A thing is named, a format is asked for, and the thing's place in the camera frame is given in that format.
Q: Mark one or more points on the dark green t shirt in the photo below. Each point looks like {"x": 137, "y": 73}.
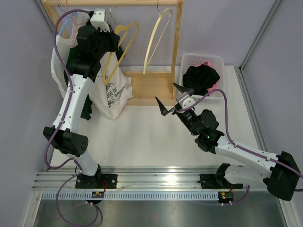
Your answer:
{"x": 111, "y": 98}

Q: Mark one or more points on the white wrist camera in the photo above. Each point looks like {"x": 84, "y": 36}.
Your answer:
{"x": 184, "y": 101}
{"x": 99, "y": 20}

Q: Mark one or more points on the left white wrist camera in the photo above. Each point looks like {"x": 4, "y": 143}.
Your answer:
{"x": 99, "y": 20}

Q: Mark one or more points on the pink hanger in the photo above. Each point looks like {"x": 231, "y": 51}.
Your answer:
{"x": 76, "y": 25}

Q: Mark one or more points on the left aluminium frame post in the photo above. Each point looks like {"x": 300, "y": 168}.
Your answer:
{"x": 45, "y": 14}

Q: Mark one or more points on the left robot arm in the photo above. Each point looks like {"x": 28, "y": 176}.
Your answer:
{"x": 82, "y": 66}

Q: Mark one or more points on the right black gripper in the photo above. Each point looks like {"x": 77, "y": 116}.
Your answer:
{"x": 164, "y": 109}

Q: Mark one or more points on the aluminium frame post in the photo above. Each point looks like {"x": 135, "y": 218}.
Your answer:
{"x": 274, "y": 8}
{"x": 45, "y": 14}

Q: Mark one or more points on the right aluminium frame post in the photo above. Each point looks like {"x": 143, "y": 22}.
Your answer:
{"x": 274, "y": 8}

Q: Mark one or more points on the white slotted cable duct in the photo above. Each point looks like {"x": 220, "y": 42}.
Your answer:
{"x": 132, "y": 196}

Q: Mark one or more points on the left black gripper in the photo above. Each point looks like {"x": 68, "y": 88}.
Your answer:
{"x": 111, "y": 36}

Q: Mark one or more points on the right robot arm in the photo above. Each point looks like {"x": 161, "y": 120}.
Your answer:
{"x": 278, "y": 173}

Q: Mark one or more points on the pink t shirt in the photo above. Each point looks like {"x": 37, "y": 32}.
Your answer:
{"x": 208, "y": 63}

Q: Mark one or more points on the black t shirt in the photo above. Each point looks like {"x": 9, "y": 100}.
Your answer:
{"x": 200, "y": 78}

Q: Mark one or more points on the yellow hanger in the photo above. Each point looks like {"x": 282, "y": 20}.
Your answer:
{"x": 120, "y": 53}

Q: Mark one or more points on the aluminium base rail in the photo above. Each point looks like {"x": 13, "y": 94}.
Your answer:
{"x": 140, "y": 178}

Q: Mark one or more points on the blue white hanger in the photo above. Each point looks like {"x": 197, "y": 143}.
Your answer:
{"x": 66, "y": 21}

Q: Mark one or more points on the white plastic basket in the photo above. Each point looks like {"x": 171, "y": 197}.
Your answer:
{"x": 190, "y": 59}

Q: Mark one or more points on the white t shirt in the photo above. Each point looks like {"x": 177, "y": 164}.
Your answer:
{"x": 63, "y": 46}

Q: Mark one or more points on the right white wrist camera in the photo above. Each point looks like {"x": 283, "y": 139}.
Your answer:
{"x": 184, "y": 101}

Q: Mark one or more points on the wooden clothes rack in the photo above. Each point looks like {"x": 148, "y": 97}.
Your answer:
{"x": 145, "y": 86}

